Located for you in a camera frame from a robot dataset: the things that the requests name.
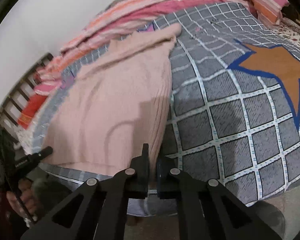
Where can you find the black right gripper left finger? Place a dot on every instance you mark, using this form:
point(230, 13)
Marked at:
point(97, 209)

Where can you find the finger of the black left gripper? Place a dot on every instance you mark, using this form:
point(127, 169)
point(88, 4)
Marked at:
point(17, 169)

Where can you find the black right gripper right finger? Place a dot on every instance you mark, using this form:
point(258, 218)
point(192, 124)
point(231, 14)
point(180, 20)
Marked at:
point(207, 209)

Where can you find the pink knitted sweater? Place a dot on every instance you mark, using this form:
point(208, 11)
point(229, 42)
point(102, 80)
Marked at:
point(116, 105)

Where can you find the person's left hand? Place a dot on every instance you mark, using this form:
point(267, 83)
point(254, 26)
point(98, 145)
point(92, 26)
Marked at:
point(26, 197)

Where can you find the dark wooden headboard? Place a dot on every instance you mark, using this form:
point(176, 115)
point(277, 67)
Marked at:
point(18, 97)

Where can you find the red cloth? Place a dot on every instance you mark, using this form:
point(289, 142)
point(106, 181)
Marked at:
point(28, 113)

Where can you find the grey checked bed sheet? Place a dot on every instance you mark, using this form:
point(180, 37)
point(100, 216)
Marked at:
point(227, 123)

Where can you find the pink orange striped quilt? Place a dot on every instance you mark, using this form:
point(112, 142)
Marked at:
point(121, 19)

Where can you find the floral patterned sheet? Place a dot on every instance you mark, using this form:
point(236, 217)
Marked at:
point(289, 30)

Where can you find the pink striped pillow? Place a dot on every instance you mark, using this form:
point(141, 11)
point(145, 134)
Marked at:
point(269, 11)

